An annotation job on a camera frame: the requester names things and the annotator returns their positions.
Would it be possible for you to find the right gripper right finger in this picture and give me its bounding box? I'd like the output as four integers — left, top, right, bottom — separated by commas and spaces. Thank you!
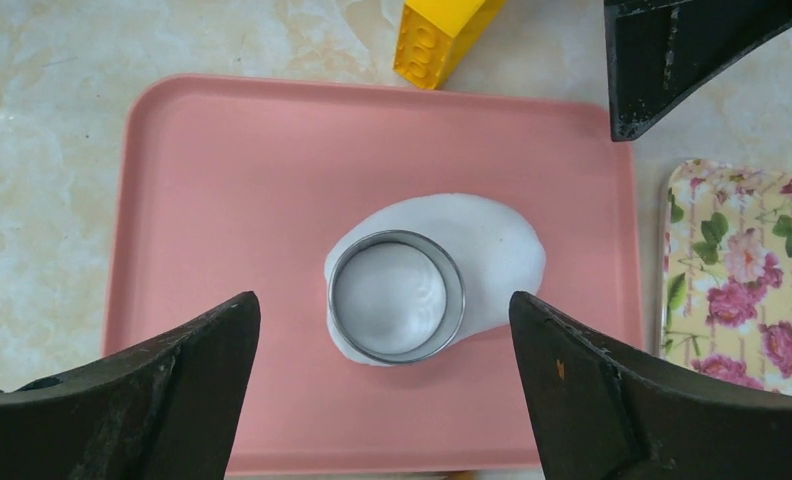
509, 291, 792, 479

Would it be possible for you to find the white dough ball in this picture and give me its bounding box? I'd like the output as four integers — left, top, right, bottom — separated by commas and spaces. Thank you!
324, 193, 546, 366

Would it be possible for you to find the floral yellow tray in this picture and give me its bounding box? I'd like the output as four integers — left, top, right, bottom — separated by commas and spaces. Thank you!
658, 159, 792, 396

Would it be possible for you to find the yellow multicolour toy block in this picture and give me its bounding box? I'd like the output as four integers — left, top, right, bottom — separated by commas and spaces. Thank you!
393, 0, 506, 90

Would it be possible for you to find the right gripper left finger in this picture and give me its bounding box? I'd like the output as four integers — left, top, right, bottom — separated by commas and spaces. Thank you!
0, 291, 261, 479

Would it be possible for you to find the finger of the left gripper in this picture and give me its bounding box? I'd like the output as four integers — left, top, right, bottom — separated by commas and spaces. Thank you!
603, 0, 792, 142

